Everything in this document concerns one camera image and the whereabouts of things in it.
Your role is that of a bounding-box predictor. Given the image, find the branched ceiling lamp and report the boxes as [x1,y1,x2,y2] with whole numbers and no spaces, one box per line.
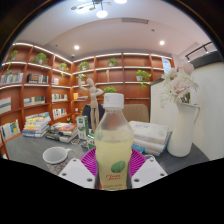
[70,0,128,19]

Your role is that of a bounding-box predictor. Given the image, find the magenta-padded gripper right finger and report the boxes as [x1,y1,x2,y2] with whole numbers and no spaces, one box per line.
[128,148,168,190]

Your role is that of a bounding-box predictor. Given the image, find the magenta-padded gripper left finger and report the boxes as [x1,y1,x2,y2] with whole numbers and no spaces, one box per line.
[58,148,100,190]

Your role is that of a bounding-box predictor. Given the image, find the black ceiling track rail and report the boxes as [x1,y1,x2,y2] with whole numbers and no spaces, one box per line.
[184,41,214,61]

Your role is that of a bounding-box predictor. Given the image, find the stack of white books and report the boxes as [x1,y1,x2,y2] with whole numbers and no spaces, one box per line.
[128,120,173,157]

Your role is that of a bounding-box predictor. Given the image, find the tall white green carton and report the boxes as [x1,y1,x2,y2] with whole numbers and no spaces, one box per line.
[76,115,90,140]

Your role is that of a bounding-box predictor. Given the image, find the white ceramic jug vase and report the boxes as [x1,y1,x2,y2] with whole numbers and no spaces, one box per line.
[166,101,202,158]

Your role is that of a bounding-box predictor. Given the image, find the wooden shelf unit with books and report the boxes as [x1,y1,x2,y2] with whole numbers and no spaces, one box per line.
[0,41,175,148]

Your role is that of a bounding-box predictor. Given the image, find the clear bottle of yellow drink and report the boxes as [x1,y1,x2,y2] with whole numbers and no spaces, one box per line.
[94,92,135,192]

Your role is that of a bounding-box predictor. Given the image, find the stack of dark books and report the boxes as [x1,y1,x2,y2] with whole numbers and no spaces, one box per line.
[45,122,79,144]

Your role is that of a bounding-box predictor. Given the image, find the beige chair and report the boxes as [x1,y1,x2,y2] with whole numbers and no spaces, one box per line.
[123,103,150,124]

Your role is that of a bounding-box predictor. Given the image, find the dark chair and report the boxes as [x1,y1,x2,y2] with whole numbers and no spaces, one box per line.
[81,104,106,131]

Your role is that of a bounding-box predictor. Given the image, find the ceiling air vent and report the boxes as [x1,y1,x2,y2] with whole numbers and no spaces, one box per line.
[121,17,150,25]

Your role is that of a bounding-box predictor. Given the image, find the green and white box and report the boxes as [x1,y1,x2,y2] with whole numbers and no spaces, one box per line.
[86,131,98,151]

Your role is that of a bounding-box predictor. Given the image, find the white patterned mug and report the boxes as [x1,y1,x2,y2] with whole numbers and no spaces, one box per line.
[42,145,77,176]

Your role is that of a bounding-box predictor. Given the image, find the stack of colourful books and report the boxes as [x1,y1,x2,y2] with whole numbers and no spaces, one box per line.
[22,112,52,139]

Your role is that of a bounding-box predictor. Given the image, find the wooden artist mannequin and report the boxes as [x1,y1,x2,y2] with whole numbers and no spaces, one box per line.
[78,78,104,133]

